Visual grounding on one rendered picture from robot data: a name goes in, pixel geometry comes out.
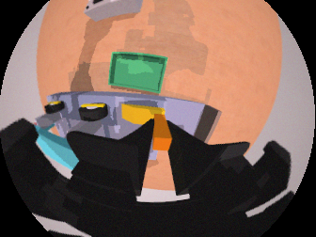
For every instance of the blue-topped wheeled trolley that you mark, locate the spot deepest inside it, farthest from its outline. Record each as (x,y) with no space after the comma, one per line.
(57,147)

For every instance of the grey sloped ramp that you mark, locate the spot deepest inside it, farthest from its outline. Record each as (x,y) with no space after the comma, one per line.
(198,119)

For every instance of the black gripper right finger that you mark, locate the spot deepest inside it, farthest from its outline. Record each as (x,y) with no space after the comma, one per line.
(190,158)

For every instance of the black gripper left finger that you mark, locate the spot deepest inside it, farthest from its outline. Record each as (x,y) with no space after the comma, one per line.
(130,153)

